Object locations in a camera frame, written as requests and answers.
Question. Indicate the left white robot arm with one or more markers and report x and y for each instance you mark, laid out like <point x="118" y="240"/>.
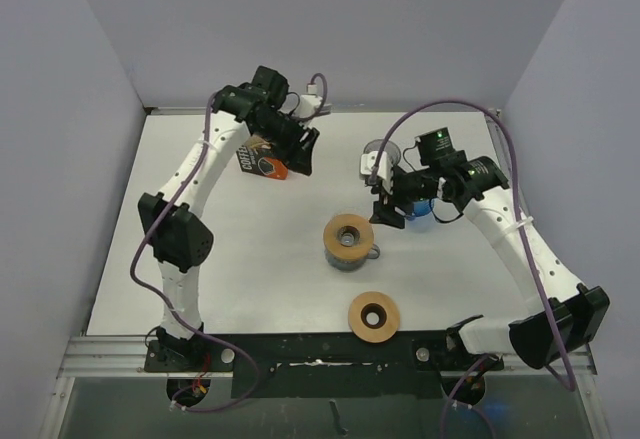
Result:
<point x="172" y="217"/>

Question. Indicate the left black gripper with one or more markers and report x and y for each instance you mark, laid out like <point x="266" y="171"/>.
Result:
<point x="296" y="153"/>

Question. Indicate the blue plastic dripper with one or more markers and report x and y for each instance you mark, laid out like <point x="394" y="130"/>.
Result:
<point x="419" y="209"/>

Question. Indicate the orange coffee filter box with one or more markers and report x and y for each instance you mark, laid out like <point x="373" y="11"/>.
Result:
<point x="256" y="156"/>

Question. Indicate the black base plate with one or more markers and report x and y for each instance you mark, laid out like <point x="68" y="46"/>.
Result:
<point x="321" y="365"/>

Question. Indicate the grey plastic dripper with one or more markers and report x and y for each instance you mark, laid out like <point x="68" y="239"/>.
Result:
<point x="392" y="150"/>

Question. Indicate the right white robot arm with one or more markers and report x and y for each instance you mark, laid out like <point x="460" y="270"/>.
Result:
<point x="563" y="314"/>

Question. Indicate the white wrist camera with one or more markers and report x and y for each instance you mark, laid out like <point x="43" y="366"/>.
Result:
<point x="376" y="169"/>
<point x="311" y="106"/>

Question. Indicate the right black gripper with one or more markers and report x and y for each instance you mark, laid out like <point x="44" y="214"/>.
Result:
<point x="388" y="213"/>

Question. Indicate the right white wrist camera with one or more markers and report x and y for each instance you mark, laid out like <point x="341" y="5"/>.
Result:
<point x="376" y="169"/>

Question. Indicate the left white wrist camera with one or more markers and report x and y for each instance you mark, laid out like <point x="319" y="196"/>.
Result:
<point x="311" y="106"/>

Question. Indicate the grey glass carafe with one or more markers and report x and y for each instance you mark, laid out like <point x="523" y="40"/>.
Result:
<point x="350" y="265"/>

